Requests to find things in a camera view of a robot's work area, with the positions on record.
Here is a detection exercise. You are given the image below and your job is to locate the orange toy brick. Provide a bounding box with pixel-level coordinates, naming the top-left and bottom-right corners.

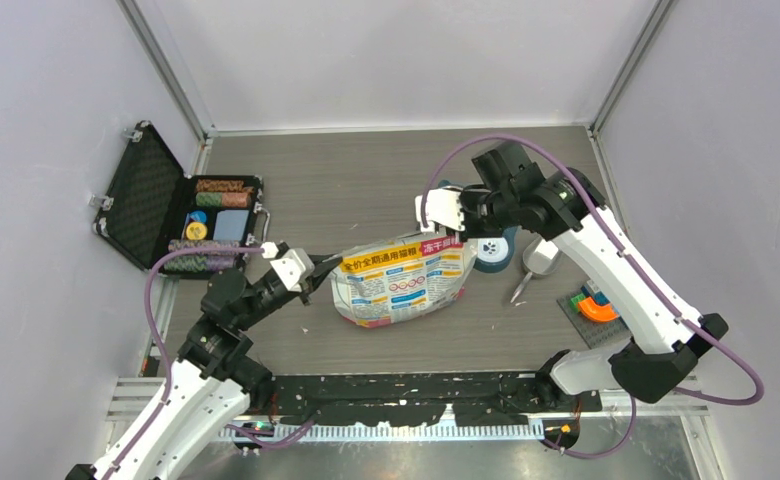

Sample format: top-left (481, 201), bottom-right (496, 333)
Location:
top-left (576, 297), bottom-right (620, 324)

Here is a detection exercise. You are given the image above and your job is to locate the green poker chip stack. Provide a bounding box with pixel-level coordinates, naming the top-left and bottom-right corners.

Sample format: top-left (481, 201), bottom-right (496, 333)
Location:
top-left (195, 192), bottom-right (251, 209)

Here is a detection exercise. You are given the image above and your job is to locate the striped poker chip stack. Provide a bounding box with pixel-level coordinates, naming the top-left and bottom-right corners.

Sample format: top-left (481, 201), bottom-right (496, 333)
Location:
top-left (167, 239), bottom-right (242, 252)

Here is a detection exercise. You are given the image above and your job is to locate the yellow poker chip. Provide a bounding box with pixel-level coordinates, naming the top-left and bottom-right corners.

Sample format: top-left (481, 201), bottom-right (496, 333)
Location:
top-left (183, 221), bottom-right (208, 241)

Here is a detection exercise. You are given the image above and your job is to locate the black foam-lined case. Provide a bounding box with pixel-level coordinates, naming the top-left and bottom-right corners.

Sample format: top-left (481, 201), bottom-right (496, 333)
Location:
top-left (93, 120), bottom-right (263, 280)

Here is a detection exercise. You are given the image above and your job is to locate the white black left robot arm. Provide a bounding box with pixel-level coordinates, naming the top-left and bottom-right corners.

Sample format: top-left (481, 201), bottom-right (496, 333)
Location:
top-left (67, 248), bottom-right (342, 479)

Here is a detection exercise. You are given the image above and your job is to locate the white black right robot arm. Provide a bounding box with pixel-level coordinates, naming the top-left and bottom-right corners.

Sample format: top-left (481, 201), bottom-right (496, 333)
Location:
top-left (449, 134), bottom-right (728, 411)

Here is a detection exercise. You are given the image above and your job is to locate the green toy brick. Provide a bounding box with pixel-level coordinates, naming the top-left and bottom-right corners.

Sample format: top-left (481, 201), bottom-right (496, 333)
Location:
top-left (569, 293), bottom-right (587, 315)

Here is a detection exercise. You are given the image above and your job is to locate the brown poker chip stack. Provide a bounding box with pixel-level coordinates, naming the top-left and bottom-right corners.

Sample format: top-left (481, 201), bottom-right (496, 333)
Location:
top-left (195, 178), bottom-right (245, 193)

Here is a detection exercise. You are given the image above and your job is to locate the light blue card deck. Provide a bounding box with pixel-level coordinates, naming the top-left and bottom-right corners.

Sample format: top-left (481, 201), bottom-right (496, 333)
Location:
top-left (212, 210), bottom-right (250, 241)

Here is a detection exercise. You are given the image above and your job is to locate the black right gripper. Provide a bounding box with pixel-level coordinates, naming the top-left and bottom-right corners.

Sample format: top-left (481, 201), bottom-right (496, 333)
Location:
top-left (446, 188), bottom-right (518, 242)

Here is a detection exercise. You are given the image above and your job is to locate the blue toy brick block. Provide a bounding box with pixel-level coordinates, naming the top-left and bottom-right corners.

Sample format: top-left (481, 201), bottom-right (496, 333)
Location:
top-left (581, 279), bottom-right (610, 306)

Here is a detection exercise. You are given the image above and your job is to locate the white yellow pet food bag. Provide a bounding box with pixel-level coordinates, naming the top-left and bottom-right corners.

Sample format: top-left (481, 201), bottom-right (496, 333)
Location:
top-left (328, 233), bottom-right (478, 328)

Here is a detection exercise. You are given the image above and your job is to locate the blue poker chip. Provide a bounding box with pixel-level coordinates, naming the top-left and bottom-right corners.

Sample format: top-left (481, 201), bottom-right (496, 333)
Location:
top-left (187, 211), bottom-right (207, 224)

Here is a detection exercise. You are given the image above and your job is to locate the metal food scoop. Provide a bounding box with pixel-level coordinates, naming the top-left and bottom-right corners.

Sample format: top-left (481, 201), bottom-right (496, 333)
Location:
top-left (510, 238), bottom-right (561, 302)

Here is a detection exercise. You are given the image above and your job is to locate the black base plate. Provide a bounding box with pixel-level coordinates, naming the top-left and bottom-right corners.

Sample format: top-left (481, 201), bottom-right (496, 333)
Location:
top-left (245, 371), bottom-right (602, 427)

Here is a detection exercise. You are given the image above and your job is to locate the green striped chip stack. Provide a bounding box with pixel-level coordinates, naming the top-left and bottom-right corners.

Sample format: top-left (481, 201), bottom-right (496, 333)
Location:
top-left (162, 255), bottom-right (236, 273)

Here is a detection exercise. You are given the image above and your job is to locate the teal double pet bowl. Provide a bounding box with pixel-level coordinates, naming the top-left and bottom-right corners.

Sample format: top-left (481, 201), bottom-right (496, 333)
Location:
top-left (437, 179), bottom-right (517, 274)

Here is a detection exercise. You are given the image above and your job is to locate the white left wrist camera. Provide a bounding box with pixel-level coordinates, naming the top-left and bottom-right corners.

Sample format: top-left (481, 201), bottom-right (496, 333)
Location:
top-left (261, 242), bottom-right (315, 293)

